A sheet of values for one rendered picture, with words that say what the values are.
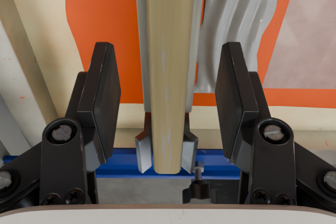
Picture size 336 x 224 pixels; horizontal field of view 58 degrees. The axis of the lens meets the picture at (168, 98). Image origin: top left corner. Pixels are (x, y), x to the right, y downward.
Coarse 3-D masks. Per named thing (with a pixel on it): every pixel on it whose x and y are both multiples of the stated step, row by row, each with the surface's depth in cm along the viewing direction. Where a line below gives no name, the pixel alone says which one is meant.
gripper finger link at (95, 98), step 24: (96, 48) 12; (96, 72) 11; (72, 96) 11; (96, 96) 10; (96, 120) 10; (96, 144) 10; (0, 168) 9; (24, 168) 9; (0, 192) 9; (24, 192) 9
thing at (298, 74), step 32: (96, 0) 30; (128, 0) 30; (288, 0) 30; (320, 0) 30; (96, 32) 33; (128, 32) 33; (288, 32) 32; (320, 32) 32; (128, 64) 36; (288, 64) 36; (320, 64) 35; (128, 96) 40; (288, 96) 39; (320, 96) 39
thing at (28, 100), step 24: (0, 0) 28; (0, 24) 28; (0, 48) 30; (24, 48) 32; (0, 72) 32; (24, 72) 32; (24, 96) 35; (48, 96) 39; (24, 120) 38; (48, 120) 39; (120, 144) 42; (216, 144) 42; (312, 144) 43
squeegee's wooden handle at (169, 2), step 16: (160, 0) 18; (176, 0) 18; (192, 0) 19; (160, 16) 19; (176, 16) 19; (160, 32) 20; (176, 32) 20; (160, 48) 21; (176, 48) 21; (160, 64) 22; (176, 64) 22; (160, 80) 23; (176, 80) 23; (160, 96) 25; (176, 96) 25; (160, 112) 26; (176, 112) 26; (160, 128) 28; (176, 128) 28; (160, 144) 29; (176, 144) 29; (160, 160) 31; (176, 160) 31
